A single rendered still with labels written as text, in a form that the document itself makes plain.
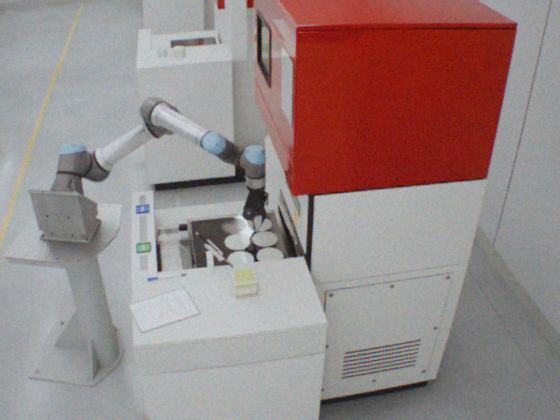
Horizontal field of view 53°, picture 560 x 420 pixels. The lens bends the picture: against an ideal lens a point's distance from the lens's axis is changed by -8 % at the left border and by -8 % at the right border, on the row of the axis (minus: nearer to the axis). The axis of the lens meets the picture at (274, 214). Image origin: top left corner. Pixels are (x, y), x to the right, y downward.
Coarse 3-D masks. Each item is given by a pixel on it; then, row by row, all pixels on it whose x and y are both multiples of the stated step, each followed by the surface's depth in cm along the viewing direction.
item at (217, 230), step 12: (240, 216) 249; (192, 228) 242; (204, 228) 242; (216, 228) 242; (228, 228) 242; (240, 228) 242; (276, 228) 242; (216, 240) 236; (204, 252) 229; (228, 252) 229; (252, 252) 230; (204, 264) 224; (216, 264) 224; (228, 264) 223
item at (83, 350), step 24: (96, 264) 263; (72, 288) 265; (96, 288) 267; (96, 312) 273; (48, 336) 308; (72, 336) 296; (96, 336) 281; (120, 336) 310; (48, 360) 294; (72, 360) 295; (96, 360) 288; (120, 360) 298; (72, 384) 283; (96, 384) 284
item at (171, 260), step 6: (174, 234) 242; (168, 246) 235; (174, 246) 235; (162, 252) 232; (168, 252) 232; (174, 252) 232; (180, 252) 233; (162, 258) 229; (168, 258) 229; (174, 258) 229; (180, 258) 229; (162, 264) 226; (168, 264) 226; (174, 264) 226; (180, 264) 226; (162, 270) 223; (168, 270) 223; (174, 270) 223
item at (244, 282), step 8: (232, 272) 200; (240, 272) 199; (248, 272) 199; (232, 280) 201; (240, 280) 196; (248, 280) 196; (256, 280) 196; (240, 288) 196; (248, 288) 197; (256, 288) 198; (240, 296) 198; (248, 296) 199
